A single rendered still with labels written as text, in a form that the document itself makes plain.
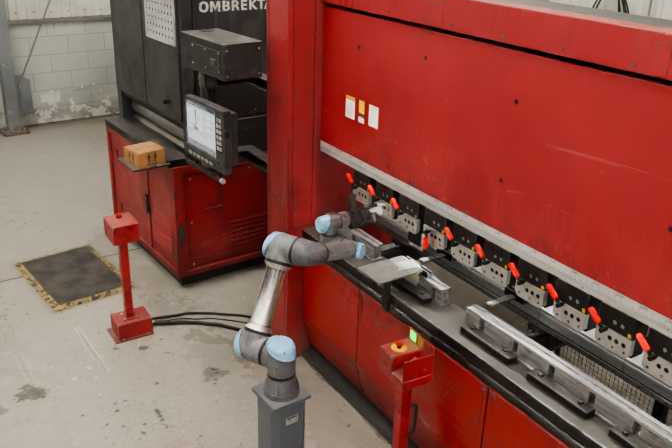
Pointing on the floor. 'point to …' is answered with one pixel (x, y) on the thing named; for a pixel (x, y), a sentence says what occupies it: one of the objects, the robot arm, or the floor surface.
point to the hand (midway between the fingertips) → (379, 207)
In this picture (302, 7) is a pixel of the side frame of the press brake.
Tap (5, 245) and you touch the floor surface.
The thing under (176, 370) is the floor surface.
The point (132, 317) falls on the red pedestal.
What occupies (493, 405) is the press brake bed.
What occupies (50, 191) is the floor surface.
